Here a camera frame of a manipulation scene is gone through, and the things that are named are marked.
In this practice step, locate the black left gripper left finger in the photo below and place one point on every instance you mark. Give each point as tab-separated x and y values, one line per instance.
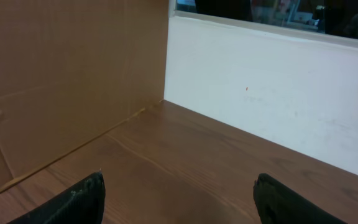
82	203

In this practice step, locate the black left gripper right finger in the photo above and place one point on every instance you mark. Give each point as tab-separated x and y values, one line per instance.
278	204

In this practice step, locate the brown cardboard panel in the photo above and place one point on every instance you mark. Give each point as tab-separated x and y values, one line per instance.
71	70

